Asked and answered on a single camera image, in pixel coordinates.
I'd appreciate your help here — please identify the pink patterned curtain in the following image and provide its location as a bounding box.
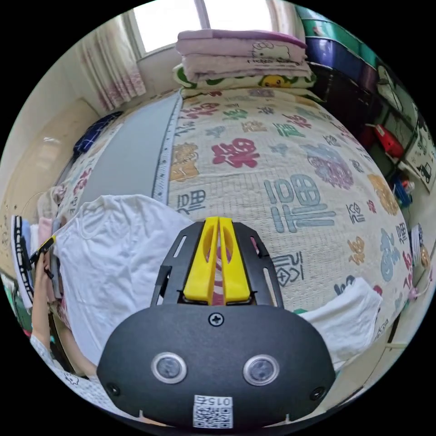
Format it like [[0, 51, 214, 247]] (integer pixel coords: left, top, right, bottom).
[[80, 15, 148, 111]]

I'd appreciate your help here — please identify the person's left hand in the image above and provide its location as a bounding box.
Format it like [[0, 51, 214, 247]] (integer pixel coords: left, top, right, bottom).
[[33, 253, 62, 306]]

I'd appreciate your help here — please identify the stack of storage boxes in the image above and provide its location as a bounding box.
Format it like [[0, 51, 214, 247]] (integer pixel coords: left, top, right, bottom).
[[294, 5, 415, 137]]

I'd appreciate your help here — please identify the red box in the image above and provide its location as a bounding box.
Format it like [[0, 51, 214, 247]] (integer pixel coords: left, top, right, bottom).
[[365, 123, 405, 158]]

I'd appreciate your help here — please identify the dark blue checked garment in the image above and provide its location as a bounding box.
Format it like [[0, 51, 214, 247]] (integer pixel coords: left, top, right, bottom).
[[73, 111, 124, 158]]

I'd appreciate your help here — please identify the folded pink blanket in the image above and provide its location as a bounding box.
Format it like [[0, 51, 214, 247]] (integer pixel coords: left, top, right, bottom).
[[175, 29, 312, 82]]

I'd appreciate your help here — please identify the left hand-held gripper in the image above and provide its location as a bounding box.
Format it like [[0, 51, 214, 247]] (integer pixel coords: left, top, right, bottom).
[[29, 235, 61, 281]]

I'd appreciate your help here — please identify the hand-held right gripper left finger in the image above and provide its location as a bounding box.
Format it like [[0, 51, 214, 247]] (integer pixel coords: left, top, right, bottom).
[[183, 218, 218, 302]]

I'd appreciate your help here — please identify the pile of clothes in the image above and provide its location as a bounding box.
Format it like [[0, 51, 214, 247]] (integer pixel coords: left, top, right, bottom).
[[9, 190, 64, 311]]

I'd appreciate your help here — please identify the bed with printed quilt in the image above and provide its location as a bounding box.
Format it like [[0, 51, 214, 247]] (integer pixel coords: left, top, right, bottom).
[[54, 87, 415, 341]]

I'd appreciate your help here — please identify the window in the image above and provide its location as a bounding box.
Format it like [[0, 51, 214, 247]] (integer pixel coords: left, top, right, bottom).
[[131, 0, 278, 57]]

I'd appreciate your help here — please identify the white printed carton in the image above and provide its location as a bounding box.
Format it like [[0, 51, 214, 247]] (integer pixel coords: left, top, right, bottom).
[[404, 119, 436, 194]]

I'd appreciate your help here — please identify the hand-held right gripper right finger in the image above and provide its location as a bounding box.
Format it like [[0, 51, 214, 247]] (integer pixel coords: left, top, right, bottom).
[[218, 217, 252, 303]]

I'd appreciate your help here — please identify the grey folding board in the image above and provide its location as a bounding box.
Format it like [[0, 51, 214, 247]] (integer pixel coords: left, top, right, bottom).
[[77, 92, 183, 206]]

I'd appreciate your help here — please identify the white short sleeve shirt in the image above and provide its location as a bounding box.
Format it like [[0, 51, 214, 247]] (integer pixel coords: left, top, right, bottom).
[[54, 194, 383, 372]]

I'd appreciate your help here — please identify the person's left forearm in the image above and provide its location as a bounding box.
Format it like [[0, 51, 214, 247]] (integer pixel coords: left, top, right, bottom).
[[31, 299, 55, 343]]

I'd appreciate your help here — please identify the folded duck print quilt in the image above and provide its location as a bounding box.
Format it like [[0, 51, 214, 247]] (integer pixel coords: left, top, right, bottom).
[[172, 64, 324, 102]]

